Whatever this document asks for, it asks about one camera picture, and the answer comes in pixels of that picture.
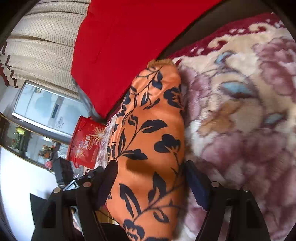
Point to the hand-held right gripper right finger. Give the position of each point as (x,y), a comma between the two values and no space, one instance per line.
(196,185)

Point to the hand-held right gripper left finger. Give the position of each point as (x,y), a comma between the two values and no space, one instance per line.
(106,185)

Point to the orange black floral pillow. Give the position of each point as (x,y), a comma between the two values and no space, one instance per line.
(150,106)

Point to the red printed tin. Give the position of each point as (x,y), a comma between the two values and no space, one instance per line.
(85,143)

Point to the black box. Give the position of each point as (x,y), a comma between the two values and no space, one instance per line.
(62,170)

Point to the orange pink flower bouquet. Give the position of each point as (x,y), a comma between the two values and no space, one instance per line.
(47,154)

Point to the gold framed glass cabinet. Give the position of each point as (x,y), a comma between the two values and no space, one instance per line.
(32,141)

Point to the floral plush blanket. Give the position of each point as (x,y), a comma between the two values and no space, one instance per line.
(242,104)

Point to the yellow flower bouquet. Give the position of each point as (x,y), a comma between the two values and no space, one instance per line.
(19,134)

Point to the white glossy appliance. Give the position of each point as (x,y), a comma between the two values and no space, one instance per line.
(39,102)

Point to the red cloth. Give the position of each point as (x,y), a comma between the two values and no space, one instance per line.
(127,46)

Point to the beige dotted curtain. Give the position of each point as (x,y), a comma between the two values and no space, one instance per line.
(46,46)

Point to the dark brown headboard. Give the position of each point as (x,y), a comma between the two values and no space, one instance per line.
(208,25)

